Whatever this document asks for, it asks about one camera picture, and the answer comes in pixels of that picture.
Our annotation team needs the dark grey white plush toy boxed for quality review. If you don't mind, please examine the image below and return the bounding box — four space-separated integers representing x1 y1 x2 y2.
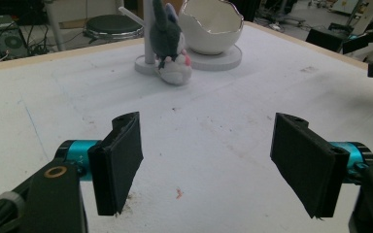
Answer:
149 0 193 86

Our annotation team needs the black computer tower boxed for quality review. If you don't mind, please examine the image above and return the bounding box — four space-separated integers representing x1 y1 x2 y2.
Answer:
0 14 30 60

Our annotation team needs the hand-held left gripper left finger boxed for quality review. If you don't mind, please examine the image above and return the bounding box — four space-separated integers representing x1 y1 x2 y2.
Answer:
56 111 144 216

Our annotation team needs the black box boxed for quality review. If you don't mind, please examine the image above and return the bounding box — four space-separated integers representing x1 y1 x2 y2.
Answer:
305 26 348 53

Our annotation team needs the white eggshell bowl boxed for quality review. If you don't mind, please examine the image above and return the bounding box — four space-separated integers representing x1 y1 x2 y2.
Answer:
178 0 245 55

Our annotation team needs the white foam mat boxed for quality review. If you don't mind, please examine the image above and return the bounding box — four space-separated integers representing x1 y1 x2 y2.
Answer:
0 23 373 233

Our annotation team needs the white metal floor stand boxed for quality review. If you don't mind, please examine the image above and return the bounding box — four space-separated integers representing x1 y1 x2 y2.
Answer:
43 0 67 52

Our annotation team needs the black round stool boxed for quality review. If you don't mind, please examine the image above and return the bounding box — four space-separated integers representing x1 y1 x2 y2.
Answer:
83 14 145 42

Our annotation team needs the white stand with post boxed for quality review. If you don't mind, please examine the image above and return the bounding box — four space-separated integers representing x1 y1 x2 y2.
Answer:
118 0 243 77

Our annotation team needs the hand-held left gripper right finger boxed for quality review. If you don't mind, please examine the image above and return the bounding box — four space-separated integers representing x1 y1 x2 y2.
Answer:
270 112 373 218

